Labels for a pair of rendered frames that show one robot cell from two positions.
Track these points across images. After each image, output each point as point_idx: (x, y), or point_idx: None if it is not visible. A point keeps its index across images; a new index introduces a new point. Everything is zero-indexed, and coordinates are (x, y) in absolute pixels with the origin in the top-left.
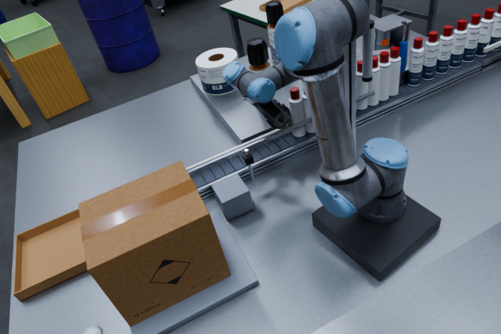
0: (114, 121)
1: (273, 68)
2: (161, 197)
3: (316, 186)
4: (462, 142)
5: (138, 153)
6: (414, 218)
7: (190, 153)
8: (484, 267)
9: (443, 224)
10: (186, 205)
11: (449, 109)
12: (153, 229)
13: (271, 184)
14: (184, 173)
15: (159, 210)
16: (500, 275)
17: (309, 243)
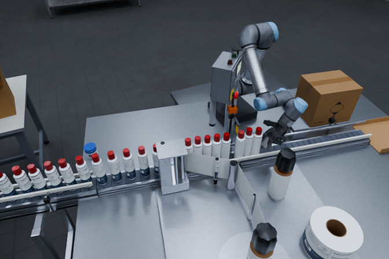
0: None
1: (275, 95)
2: (323, 82)
3: None
4: (166, 134)
5: (383, 191)
6: (217, 103)
7: (334, 177)
8: (202, 95)
9: (205, 107)
10: (311, 78)
11: (151, 156)
12: (320, 74)
13: None
14: (316, 88)
15: (321, 78)
16: (199, 93)
17: (259, 113)
